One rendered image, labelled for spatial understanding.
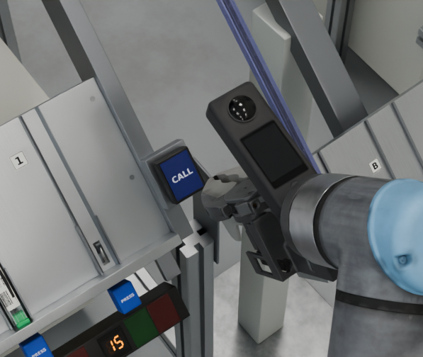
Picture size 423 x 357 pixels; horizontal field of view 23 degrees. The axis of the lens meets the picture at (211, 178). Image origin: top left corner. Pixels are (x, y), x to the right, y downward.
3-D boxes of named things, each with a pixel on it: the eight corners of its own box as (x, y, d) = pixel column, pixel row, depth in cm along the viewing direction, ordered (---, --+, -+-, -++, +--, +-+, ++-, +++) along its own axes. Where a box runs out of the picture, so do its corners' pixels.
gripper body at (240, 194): (249, 273, 94) (316, 295, 83) (208, 193, 92) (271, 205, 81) (314, 230, 97) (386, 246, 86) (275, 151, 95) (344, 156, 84)
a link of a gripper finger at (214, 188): (207, 241, 102) (248, 253, 94) (180, 190, 101) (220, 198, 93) (232, 225, 103) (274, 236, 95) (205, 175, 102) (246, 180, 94)
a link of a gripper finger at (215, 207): (195, 216, 96) (235, 226, 88) (188, 202, 96) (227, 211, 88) (235, 190, 98) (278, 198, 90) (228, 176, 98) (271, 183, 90)
